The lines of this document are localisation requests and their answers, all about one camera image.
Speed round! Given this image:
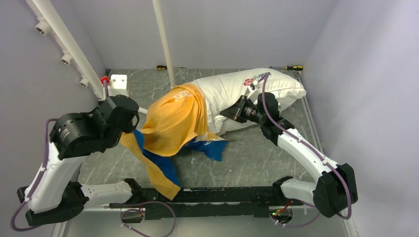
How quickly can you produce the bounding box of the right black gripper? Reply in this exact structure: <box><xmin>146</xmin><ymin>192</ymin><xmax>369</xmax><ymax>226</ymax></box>
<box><xmin>220</xmin><ymin>95</ymin><xmax>265</xmax><ymax>125</ymax></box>

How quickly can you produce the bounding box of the white pillow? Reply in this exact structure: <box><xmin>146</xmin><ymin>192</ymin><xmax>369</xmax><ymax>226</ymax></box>
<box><xmin>192</xmin><ymin>68</ymin><xmax>306</xmax><ymax>136</ymax></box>

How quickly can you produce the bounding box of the yellow and blue pillowcase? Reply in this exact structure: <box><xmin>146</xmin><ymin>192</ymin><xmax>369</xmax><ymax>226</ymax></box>
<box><xmin>120</xmin><ymin>83</ymin><xmax>227</xmax><ymax>200</ymax></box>

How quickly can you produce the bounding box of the white pvc pipe rack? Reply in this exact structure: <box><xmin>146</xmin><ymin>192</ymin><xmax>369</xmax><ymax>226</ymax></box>
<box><xmin>20</xmin><ymin>0</ymin><xmax>171</xmax><ymax>115</ymax></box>

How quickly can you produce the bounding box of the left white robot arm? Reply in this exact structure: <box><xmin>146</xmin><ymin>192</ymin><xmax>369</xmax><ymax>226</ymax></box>
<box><xmin>17</xmin><ymin>95</ymin><xmax>142</xmax><ymax>230</ymax></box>

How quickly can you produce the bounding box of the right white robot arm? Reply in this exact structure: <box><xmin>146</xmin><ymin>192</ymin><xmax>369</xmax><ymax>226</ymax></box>
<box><xmin>220</xmin><ymin>92</ymin><xmax>358</xmax><ymax>220</ymax></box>

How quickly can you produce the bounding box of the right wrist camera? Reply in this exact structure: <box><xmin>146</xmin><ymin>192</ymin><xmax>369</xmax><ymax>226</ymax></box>
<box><xmin>247</xmin><ymin>81</ymin><xmax>259</xmax><ymax>101</ymax></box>

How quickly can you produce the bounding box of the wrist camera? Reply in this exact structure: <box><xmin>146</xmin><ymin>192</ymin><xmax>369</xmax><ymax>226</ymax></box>
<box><xmin>100</xmin><ymin>74</ymin><xmax>129</xmax><ymax>97</ymax></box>
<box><xmin>247</xmin><ymin>81</ymin><xmax>259</xmax><ymax>101</ymax></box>

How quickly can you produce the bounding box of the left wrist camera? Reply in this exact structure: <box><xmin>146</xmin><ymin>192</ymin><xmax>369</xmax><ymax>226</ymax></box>
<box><xmin>100</xmin><ymin>74</ymin><xmax>129</xmax><ymax>97</ymax></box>

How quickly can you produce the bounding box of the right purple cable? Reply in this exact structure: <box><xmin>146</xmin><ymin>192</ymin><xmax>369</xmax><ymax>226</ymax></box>
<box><xmin>260</xmin><ymin>72</ymin><xmax>353</xmax><ymax>229</ymax></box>

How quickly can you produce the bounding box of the purple cable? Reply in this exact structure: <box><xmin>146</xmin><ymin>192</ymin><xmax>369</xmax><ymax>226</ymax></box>
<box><xmin>10</xmin><ymin>118</ymin><xmax>177</xmax><ymax>237</ymax></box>
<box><xmin>260</xmin><ymin>72</ymin><xmax>353</xmax><ymax>229</ymax></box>

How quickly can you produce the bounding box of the left yellow handled screwdriver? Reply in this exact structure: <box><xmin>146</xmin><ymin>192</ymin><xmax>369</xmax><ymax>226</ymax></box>
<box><xmin>156</xmin><ymin>65</ymin><xmax>186</xmax><ymax>71</ymax></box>

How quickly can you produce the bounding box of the yellow handled screwdriver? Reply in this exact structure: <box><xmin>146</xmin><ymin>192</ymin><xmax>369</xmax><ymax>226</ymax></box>
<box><xmin>156</xmin><ymin>65</ymin><xmax>186</xmax><ymax>71</ymax></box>
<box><xmin>270</xmin><ymin>65</ymin><xmax>303</xmax><ymax>72</ymax></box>

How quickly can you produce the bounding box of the right yellow handled screwdriver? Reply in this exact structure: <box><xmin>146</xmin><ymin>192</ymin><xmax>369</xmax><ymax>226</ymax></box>
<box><xmin>270</xmin><ymin>65</ymin><xmax>303</xmax><ymax>72</ymax></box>

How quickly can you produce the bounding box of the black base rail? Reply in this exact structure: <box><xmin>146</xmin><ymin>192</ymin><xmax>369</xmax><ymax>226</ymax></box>
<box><xmin>109</xmin><ymin>185</ymin><xmax>302</xmax><ymax>220</ymax></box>

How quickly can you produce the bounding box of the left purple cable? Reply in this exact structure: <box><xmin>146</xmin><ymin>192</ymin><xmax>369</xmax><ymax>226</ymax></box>
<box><xmin>10</xmin><ymin>118</ymin><xmax>177</xmax><ymax>237</ymax></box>

